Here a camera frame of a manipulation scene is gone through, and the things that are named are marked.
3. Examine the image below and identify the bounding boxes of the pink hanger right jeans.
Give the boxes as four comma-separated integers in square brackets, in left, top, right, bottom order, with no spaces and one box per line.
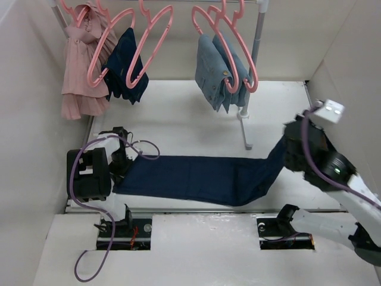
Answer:
[207,1,258,92]

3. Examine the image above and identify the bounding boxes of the light blue jeans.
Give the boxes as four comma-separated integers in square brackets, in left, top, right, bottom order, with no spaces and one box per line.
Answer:
[195,34,232,113]
[211,33,249,107]

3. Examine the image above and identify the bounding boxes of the pink pleated skirt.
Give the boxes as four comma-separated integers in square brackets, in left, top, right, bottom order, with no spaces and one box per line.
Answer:
[61,1,110,120]

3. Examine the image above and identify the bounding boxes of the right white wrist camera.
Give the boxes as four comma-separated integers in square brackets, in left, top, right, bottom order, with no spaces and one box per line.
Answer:
[313,100,345,124]

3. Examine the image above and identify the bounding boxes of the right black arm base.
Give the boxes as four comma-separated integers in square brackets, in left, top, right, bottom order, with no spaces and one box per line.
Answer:
[257,217,315,250]

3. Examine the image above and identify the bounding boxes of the pink hanger jeans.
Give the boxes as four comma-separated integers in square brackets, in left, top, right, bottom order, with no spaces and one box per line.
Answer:
[207,1,258,92]
[192,1,239,93]

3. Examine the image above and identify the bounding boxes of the light blue jeans left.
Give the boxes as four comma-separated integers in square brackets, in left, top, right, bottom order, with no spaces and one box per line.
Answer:
[195,34,232,113]

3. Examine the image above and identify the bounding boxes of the pink hanger with shorts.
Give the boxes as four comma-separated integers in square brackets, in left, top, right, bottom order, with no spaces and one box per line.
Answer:
[86,0,137,88]

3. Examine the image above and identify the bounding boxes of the hanging dark denim shorts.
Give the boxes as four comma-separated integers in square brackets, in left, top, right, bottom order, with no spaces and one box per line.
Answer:
[101,27,149,105]

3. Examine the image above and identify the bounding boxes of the metal clothes rack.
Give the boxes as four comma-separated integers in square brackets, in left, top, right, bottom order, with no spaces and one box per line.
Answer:
[47,1,269,150]

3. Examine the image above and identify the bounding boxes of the pink hanger left jeans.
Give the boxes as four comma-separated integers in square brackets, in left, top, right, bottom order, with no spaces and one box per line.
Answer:
[192,1,239,93]

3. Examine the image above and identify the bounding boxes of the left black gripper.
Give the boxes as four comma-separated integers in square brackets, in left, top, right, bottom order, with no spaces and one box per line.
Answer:
[108,149,135,185]

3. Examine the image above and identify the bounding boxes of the light blue jeans right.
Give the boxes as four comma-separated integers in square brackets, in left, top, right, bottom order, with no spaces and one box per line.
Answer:
[211,33,249,107]

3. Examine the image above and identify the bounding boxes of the pink hanger with skirt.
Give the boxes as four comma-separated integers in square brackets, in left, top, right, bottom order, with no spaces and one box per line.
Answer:
[60,0,92,32]

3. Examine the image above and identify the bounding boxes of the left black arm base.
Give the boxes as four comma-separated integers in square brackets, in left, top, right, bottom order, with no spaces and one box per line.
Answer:
[94,218,152,251]

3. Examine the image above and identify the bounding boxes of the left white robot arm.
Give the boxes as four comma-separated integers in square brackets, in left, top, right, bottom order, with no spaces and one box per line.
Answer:
[67,127,133,237]

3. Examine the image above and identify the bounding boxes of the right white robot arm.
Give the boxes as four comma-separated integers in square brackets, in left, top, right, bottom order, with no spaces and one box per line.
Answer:
[275,114,380,266]

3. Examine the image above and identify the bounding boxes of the dark blue denim trousers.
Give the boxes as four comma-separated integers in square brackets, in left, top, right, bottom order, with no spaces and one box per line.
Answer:
[114,139,286,207]

